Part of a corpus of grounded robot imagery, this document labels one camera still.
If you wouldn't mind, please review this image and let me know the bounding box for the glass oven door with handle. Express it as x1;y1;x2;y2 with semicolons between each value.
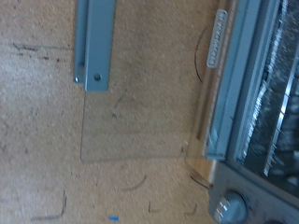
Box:
73;0;250;164

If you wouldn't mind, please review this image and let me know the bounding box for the silver oven knob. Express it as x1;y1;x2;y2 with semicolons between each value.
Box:
214;189;249;224

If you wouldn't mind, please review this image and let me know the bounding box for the silver toaster oven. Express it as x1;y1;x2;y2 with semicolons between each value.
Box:
205;0;299;224

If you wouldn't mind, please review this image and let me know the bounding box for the wire oven rack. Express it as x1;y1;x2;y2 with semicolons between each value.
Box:
236;0;299;189

